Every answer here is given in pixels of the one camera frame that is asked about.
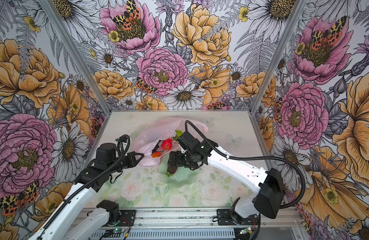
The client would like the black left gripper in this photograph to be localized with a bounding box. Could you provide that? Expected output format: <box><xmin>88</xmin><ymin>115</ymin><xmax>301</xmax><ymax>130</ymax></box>
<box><xmin>107</xmin><ymin>151</ymin><xmax>144</xmax><ymax>174</ymax></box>

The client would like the dark brown mangosteen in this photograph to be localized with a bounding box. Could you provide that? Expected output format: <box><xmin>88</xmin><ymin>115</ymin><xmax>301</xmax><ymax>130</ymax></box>
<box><xmin>166</xmin><ymin>166</ymin><xmax>177</xmax><ymax>177</ymax></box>

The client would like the small red tomato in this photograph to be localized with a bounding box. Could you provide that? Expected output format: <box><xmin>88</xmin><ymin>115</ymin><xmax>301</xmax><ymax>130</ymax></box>
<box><xmin>161</xmin><ymin>138</ymin><xmax>172</xmax><ymax>151</ymax></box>

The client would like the red orange mango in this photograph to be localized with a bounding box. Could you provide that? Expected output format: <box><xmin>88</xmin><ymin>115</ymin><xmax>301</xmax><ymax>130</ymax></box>
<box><xmin>151</xmin><ymin>152</ymin><xmax>161</xmax><ymax>158</ymax></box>

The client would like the pink plastic bag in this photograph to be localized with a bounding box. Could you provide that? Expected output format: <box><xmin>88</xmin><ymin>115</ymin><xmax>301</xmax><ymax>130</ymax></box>
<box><xmin>131</xmin><ymin>116</ymin><xmax>209</xmax><ymax>167</ymax></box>

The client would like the green bumpy custard apple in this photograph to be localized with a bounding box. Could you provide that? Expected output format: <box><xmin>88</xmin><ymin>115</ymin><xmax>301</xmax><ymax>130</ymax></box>
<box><xmin>174</xmin><ymin>130</ymin><xmax>182</xmax><ymax>139</ymax></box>

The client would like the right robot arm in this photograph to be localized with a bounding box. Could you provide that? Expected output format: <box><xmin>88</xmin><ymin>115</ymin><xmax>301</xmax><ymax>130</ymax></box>
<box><xmin>167</xmin><ymin>131</ymin><xmax>285</xmax><ymax>222</ymax></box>

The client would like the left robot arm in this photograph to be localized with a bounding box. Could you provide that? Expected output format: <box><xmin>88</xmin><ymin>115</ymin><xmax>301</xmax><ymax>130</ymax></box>
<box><xmin>30</xmin><ymin>142</ymin><xmax>144</xmax><ymax>240</ymax></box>

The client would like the green wavy fruit plate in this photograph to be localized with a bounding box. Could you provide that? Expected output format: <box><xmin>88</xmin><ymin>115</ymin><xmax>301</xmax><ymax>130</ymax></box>
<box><xmin>158</xmin><ymin>162</ymin><xmax>200</xmax><ymax>188</ymax></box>

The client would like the green circuit board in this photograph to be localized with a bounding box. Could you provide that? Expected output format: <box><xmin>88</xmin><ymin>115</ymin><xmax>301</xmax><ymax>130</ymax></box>
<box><xmin>239</xmin><ymin>227</ymin><xmax>252</xmax><ymax>235</ymax></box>

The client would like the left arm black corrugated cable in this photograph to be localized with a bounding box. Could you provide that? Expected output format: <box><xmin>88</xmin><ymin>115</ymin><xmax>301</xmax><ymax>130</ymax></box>
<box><xmin>37</xmin><ymin>134</ymin><xmax>131</xmax><ymax>240</ymax></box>

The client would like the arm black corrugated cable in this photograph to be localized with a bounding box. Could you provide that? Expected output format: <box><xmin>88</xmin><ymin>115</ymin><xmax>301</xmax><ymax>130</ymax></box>
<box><xmin>184</xmin><ymin>119</ymin><xmax>306</xmax><ymax>240</ymax></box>
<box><xmin>37</xmin><ymin>134</ymin><xmax>131</xmax><ymax>240</ymax></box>

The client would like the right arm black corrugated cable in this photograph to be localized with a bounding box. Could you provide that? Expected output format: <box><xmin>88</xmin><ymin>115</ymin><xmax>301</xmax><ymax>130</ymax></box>
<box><xmin>184</xmin><ymin>119</ymin><xmax>306</xmax><ymax>240</ymax></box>

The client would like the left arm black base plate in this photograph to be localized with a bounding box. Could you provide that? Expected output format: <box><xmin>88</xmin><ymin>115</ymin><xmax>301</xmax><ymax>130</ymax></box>
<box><xmin>115</xmin><ymin>209</ymin><xmax>136</xmax><ymax>227</ymax></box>

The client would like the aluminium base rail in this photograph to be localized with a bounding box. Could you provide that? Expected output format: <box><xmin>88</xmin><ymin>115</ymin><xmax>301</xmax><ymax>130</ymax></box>
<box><xmin>76</xmin><ymin>206</ymin><xmax>305</xmax><ymax>229</ymax></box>

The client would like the white vented cable duct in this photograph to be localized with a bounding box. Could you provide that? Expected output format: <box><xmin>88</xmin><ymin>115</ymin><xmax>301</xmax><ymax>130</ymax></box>
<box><xmin>88</xmin><ymin>228</ymin><xmax>235</xmax><ymax>240</ymax></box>

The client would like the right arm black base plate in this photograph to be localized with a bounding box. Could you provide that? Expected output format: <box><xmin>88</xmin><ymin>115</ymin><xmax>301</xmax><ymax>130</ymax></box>
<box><xmin>216</xmin><ymin>209</ymin><xmax>258</xmax><ymax>226</ymax></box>

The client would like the aluminium corner post left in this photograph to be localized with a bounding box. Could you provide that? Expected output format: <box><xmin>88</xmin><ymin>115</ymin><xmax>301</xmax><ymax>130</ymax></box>
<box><xmin>40</xmin><ymin>1</ymin><xmax>111</xmax><ymax>117</ymax></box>

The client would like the aluminium corner post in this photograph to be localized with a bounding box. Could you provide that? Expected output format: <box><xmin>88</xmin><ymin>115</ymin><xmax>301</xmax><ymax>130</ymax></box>
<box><xmin>40</xmin><ymin>1</ymin><xmax>111</xmax><ymax>117</ymax></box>
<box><xmin>250</xmin><ymin>0</ymin><xmax>307</xmax><ymax>115</ymax></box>

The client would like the aluminium corner post right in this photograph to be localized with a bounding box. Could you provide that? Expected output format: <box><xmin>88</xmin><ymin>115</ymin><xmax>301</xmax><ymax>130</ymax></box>
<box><xmin>250</xmin><ymin>0</ymin><xmax>307</xmax><ymax>115</ymax></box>

